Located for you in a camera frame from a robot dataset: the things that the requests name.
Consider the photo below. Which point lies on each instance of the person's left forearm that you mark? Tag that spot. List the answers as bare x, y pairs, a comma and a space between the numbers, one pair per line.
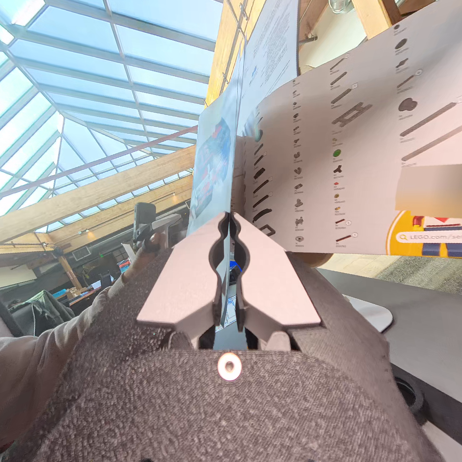
36, 361

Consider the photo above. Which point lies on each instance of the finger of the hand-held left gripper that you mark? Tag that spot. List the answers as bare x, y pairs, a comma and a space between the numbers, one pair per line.
166, 221

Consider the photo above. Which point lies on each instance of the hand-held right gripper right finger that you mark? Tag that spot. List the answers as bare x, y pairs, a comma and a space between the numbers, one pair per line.
278, 292

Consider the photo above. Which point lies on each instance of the green jacket on chair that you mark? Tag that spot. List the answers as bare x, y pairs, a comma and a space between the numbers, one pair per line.
39, 310

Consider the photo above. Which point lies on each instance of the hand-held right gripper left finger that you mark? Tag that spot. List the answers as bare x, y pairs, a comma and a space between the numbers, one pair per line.
180, 288

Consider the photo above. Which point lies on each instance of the toy car instruction booklet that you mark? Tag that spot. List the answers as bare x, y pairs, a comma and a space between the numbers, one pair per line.
361, 173

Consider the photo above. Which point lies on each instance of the person's left hand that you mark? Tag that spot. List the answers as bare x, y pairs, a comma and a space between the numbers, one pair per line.
155, 242

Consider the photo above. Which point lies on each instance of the black rubber toy tire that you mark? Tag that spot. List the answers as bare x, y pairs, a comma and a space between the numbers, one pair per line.
411, 397

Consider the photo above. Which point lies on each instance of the printed white task sheet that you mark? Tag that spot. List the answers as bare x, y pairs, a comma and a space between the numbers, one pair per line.
270, 47

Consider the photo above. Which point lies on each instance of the white metal book stand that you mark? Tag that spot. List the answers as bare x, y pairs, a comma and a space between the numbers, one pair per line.
371, 312

